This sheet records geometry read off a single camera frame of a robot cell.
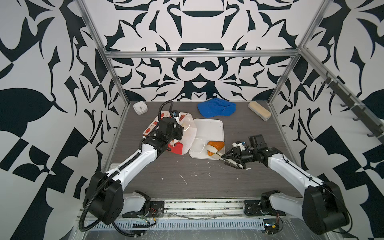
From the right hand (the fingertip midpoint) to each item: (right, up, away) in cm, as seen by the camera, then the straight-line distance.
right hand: (225, 159), depth 76 cm
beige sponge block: (+33, +26, +35) cm, 54 cm away
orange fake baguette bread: (-1, +4, +14) cm, 15 cm away
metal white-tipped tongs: (-5, +3, +10) cm, 12 cm away
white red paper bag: (-24, +5, +6) cm, 25 cm away
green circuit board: (+20, -30, -5) cm, 37 cm away
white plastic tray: (-6, +12, +29) cm, 32 cm away
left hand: (-23, +18, +6) cm, 30 cm away
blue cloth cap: (+1, +29, +35) cm, 46 cm away
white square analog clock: (-55, +28, +35) cm, 71 cm away
